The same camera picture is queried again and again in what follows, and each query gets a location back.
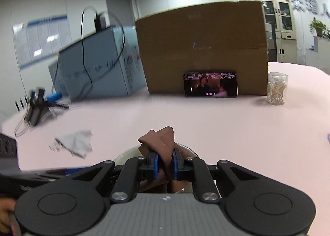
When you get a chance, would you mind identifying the dark blue ceramic bowl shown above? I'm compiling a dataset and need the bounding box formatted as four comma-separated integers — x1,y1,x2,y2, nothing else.
113,142,200,192

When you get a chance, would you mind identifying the brown cleaning cloth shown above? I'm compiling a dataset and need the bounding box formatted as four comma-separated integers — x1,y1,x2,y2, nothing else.
138,126,197,193

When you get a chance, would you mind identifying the left hand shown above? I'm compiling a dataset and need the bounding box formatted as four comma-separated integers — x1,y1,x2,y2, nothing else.
0,197,16,234

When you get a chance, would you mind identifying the crumpled white tissue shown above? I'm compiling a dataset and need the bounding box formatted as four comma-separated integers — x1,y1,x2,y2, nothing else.
49,130,93,158

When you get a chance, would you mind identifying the black clamp tool pile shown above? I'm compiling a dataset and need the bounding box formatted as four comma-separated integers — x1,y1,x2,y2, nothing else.
14,87,69,137

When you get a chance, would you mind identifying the smartphone playing video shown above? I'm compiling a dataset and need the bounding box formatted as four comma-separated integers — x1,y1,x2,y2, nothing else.
184,70,238,98

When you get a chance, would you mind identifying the light blue printed carton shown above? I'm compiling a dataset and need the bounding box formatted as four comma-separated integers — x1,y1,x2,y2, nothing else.
49,26,147,101

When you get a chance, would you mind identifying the clear cotton swab jar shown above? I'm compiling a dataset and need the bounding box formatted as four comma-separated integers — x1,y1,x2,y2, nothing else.
266,72,288,105

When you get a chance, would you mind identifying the large brown cardboard box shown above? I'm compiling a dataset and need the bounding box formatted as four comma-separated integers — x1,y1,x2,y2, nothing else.
135,1,268,96

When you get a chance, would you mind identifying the black power adapter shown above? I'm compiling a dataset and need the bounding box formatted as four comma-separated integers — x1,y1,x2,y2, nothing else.
94,11,107,32

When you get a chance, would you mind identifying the white reception counter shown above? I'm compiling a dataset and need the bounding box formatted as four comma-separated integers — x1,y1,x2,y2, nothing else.
305,36,330,75

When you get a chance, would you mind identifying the beige filing cabinet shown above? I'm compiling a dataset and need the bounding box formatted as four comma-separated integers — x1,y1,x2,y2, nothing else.
257,0,298,64

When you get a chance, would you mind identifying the green potted plant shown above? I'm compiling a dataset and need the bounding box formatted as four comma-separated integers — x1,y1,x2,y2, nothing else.
309,17,329,39

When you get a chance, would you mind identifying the wall notice board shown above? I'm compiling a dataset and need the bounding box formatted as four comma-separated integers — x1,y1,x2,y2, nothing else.
13,15,72,69

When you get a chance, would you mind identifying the black power cable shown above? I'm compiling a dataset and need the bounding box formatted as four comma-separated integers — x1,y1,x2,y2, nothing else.
51,5,126,102

